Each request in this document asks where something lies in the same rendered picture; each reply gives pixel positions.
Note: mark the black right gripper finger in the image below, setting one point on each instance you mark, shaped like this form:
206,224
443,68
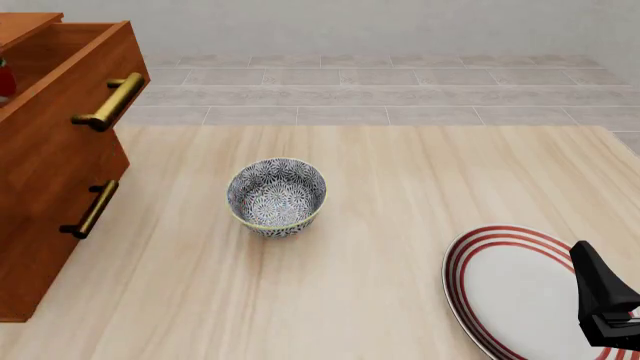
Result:
592,277

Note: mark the white plate with red rings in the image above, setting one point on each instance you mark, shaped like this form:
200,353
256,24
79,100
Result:
510,296

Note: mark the blue patterned bowl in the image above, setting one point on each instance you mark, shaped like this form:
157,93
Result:
276,197

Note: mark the open wooden drawer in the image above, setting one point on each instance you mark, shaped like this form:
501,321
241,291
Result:
75,78

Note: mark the closed wooden drawer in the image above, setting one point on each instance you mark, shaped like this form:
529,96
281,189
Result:
50,180

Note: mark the red ketchup bottle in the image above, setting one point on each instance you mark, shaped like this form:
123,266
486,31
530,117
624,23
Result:
6,80

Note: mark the wooden cabinet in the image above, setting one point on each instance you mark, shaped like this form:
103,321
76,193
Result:
30,262

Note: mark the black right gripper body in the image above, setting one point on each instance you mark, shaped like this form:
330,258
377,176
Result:
607,330

